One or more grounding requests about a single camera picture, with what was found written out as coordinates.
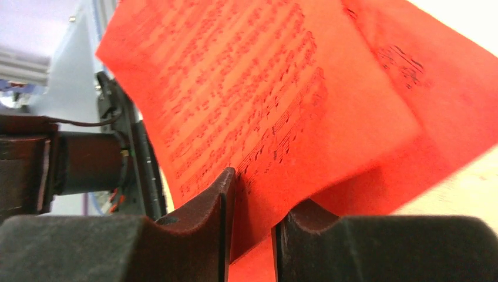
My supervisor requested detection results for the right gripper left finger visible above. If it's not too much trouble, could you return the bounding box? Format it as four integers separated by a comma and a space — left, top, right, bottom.
1, 167, 235, 281

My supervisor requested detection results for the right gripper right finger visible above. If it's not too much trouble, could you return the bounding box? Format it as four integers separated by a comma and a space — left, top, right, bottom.
272, 200, 497, 281

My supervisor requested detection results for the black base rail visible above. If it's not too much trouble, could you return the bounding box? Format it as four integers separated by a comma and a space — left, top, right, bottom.
95, 71, 167, 220

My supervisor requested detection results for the red sheet music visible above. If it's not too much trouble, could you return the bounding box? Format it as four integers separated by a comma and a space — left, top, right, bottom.
228, 1, 497, 281
95, 0, 423, 266

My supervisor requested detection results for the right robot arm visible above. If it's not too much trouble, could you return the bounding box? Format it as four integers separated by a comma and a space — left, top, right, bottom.
1, 116, 497, 281

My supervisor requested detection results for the aluminium frame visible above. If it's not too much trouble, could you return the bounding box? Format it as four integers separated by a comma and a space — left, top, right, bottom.
1, 1, 117, 127

